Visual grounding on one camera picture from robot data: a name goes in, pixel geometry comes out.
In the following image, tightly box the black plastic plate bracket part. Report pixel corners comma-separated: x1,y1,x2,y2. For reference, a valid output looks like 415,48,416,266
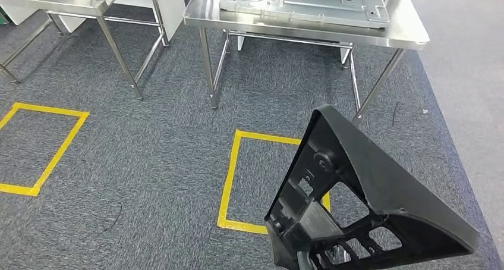
264,104,479,270

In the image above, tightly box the stainless steel workbench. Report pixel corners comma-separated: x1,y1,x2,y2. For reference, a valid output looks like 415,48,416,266
182,0,431,121

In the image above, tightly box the yellow floor tape square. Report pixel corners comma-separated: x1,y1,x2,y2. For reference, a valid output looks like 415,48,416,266
217,129,332,236
0,102,90,197

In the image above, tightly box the grey aluminium fixture plate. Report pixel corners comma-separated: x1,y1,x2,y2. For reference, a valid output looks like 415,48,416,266
219,0,390,29

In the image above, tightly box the white desk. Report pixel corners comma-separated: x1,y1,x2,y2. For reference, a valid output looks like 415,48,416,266
0,0,187,42

